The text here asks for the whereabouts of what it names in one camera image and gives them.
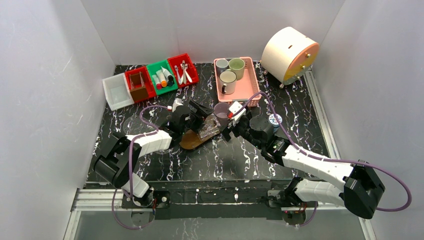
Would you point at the white cylindrical appliance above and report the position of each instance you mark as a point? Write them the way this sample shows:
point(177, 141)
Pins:
point(288, 55)

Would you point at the orange cap toothpaste tube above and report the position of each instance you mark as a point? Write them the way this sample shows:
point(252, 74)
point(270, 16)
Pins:
point(162, 78)

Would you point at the clear textured square holder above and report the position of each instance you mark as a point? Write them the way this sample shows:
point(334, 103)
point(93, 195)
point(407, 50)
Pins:
point(211, 127)

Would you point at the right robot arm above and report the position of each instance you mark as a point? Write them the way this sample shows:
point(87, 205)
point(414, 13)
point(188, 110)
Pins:
point(355, 186)

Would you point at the right red plastic bin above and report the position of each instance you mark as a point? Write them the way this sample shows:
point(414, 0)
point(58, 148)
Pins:
point(192, 71)

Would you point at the green mug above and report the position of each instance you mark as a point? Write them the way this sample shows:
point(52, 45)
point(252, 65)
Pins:
point(237, 65)

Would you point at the left red plastic bin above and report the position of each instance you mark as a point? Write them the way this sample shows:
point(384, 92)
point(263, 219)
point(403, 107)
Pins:
point(146, 77)

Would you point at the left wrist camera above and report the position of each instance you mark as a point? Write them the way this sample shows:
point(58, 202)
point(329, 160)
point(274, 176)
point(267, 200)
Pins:
point(176, 103)

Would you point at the pink perforated basket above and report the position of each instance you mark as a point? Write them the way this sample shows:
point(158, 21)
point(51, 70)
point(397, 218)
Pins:
point(244, 88)

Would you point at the red plastic bin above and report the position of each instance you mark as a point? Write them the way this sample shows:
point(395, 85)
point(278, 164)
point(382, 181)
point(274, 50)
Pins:
point(192, 71)
point(146, 77)

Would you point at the white ribbed mug black rim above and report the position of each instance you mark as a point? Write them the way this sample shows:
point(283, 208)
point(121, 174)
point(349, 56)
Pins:
point(227, 82)

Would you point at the pink cap toothpaste tube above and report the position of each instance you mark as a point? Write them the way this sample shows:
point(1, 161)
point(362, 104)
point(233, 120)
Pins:
point(157, 82)

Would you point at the green plastic bin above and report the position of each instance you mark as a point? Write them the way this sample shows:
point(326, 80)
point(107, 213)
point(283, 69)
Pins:
point(153, 68)

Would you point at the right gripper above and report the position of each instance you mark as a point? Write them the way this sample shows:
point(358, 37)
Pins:
point(230, 127)

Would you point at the white plastic bin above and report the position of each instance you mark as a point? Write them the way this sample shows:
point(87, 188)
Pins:
point(117, 92)

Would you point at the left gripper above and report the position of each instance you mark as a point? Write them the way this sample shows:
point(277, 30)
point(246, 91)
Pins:
point(193, 115)

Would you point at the grey mug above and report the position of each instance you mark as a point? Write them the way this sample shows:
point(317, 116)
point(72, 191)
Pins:
point(221, 65)

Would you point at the purple mug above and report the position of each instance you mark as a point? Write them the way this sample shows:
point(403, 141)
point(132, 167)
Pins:
point(221, 111)

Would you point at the brown wooden holder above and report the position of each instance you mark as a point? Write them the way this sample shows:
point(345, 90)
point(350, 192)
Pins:
point(138, 88)

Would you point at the brown oval wooden tray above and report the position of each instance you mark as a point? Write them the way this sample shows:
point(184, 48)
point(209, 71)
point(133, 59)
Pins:
point(191, 140)

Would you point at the black cap toothpaste tube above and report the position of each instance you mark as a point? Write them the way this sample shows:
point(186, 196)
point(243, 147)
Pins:
point(168, 76)

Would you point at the white toothbrush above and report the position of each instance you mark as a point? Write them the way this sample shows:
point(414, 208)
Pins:
point(177, 73)
point(183, 67)
point(188, 77)

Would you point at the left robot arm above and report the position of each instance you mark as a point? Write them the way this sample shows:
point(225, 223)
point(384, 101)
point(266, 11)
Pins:
point(116, 161)

